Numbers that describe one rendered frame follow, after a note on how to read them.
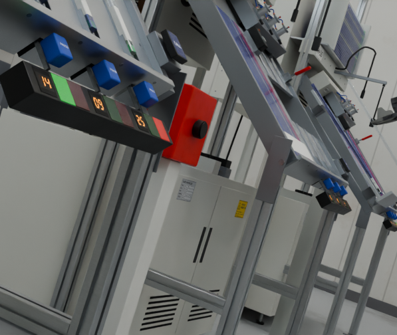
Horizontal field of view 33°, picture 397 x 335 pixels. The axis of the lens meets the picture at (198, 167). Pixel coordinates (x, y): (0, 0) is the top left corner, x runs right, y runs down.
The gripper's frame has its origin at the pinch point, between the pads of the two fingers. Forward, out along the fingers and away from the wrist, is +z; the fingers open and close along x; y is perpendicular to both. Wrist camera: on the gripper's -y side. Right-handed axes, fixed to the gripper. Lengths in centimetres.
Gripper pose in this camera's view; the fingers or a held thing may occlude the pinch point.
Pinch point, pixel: (375, 123)
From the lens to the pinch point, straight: 281.3
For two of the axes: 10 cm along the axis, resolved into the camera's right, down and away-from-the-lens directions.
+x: -3.5, -1.2, -9.3
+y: -2.3, -9.5, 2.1
